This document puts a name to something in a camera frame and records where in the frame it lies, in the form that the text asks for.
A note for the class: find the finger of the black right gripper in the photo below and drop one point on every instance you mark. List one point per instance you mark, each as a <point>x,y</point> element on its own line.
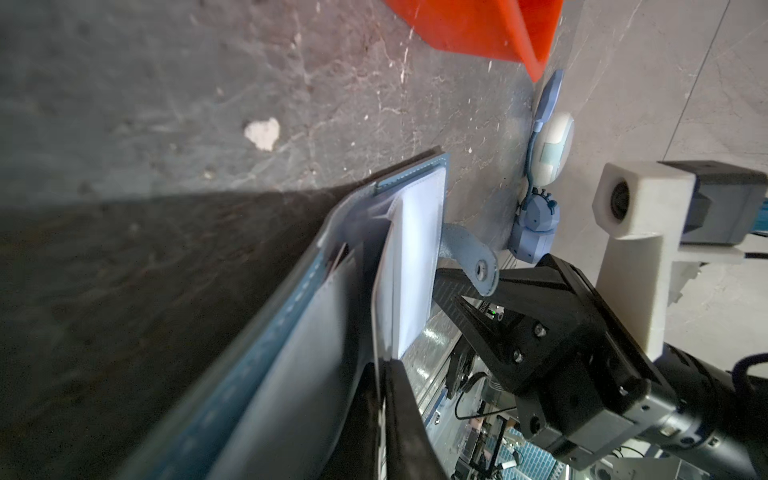
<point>500,327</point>

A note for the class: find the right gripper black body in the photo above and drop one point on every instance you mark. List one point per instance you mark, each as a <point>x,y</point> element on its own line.
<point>584,384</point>

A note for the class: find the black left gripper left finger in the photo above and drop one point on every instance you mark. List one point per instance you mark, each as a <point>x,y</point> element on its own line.
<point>356,453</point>

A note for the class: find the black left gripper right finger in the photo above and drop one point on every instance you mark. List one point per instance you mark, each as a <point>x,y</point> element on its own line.
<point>409,453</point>

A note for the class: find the blue leather card holder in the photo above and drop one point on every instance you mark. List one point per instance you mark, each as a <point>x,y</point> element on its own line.
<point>274,404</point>

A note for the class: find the red plastic tray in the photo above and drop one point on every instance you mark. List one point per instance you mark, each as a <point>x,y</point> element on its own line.
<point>519,31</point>

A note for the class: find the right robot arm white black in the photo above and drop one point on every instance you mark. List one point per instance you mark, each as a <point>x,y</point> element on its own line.
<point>720,423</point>

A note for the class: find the blue toy figure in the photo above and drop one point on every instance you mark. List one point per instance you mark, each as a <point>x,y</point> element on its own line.
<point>538,214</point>

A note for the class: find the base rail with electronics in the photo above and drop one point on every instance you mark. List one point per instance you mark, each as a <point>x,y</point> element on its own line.
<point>436,365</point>

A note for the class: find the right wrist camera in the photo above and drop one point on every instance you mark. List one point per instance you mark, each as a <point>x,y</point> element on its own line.
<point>658,214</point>

